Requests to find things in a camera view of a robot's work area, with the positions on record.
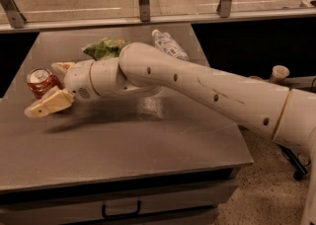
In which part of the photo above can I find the black drawer handle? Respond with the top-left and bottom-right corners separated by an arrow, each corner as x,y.
101,200 -> 141,220

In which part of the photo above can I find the left metal rail bracket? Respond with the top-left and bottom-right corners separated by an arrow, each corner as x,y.
0,0 -> 26,29

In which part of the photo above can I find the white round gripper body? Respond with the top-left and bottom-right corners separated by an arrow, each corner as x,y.
63,60 -> 99,101

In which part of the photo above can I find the grey side shelf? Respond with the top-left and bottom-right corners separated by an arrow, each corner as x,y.
284,76 -> 316,93

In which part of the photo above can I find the paper cup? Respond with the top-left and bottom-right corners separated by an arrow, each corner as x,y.
270,65 -> 290,85

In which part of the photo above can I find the black cable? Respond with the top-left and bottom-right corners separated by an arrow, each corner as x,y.
280,146 -> 312,168

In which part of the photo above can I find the orange tape roll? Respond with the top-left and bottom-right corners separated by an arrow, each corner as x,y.
249,76 -> 264,81

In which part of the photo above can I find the green chip bag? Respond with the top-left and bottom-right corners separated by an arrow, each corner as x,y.
82,37 -> 129,60

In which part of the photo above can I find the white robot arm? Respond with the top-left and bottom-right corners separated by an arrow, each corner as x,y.
25,42 -> 316,161

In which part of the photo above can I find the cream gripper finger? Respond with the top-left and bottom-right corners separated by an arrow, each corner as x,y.
25,86 -> 74,118
51,62 -> 75,75

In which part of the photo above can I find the black stand leg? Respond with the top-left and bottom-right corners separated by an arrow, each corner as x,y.
281,147 -> 308,181

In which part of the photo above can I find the clear plastic water bottle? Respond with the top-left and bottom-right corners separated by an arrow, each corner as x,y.
152,30 -> 190,61

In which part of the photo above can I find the grey cabinet drawer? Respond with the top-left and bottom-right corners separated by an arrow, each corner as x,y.
0,179 -> 237,225

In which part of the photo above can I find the red coke can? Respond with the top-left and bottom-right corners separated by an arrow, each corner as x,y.
26,68 -> 61,99

